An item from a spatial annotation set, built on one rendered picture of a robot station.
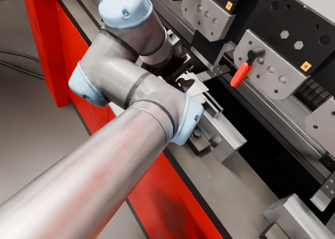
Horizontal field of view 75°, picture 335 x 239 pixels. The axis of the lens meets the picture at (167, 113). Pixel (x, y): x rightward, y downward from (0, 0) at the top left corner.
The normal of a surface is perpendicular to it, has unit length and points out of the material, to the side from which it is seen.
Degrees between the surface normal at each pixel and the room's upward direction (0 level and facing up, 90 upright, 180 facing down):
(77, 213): 30
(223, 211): 0
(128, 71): 10
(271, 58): 90
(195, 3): 90
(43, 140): 0
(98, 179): 22
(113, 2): 41
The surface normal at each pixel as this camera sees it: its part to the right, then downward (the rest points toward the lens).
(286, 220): -0.79, 0.34
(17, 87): 0.24, -0.60
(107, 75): -0.16, -0.03
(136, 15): 0.65, 0.61
